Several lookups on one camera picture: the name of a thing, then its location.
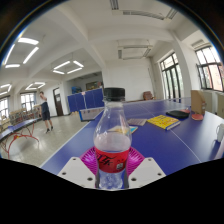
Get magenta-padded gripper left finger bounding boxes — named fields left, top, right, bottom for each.
left=57, top=146, right=99, bottom=190

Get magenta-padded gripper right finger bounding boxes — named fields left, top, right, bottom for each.
left=126, top=146, right=167, bottom=190

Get clear red-labelled water bottle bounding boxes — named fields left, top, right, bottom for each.
left=93, top=87, right=132, bottom=190

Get small yellow blue book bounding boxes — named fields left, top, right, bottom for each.
left=108, top=125, right=139, bottom=135

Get grey booklet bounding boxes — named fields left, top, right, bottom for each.
left=126, top=118, right=148, bottom=127

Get large yellow book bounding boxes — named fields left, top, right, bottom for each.
left=146, top=114, right=182, bottom=131

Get white low barrier board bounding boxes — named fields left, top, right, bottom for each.
left=79, top=107, right=105, bottom=122

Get person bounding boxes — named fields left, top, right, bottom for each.
left=35, top=91, right=54, bottom=134

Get dark brown door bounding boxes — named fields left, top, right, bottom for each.
left=52, top=87, right=64, bottom=117

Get folded blue table tennis table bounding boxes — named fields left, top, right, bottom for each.
left=67, top=87, right=105, bottom=113

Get blue red-legged table tennis table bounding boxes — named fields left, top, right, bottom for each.
left=0, top=116, right=43, bottom=159

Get brown armchair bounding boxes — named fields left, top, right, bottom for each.
left=142, top=90, right=155, bottom=101

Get white mug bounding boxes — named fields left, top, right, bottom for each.
left=215, top=123, right=224, bottom=144

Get brown cardboard box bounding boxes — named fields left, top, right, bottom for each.
left=190, top=89, right=208, bottom=116

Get black-framed glass door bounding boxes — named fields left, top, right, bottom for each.
left=159, top=52, right=184, bottom=100

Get small beige cabinet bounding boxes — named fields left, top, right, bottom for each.
left=211, top=91, right=224, bottom=118

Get large black-framed window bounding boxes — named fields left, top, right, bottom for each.
left=194, top=45, right=224, bottom=93

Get ceiling air conditioner unit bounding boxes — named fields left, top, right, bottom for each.
left=116, top=40, right=154, bottom=61

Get ceiling lights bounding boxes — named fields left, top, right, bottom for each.
left=0, top=37, right=85, bottom=98

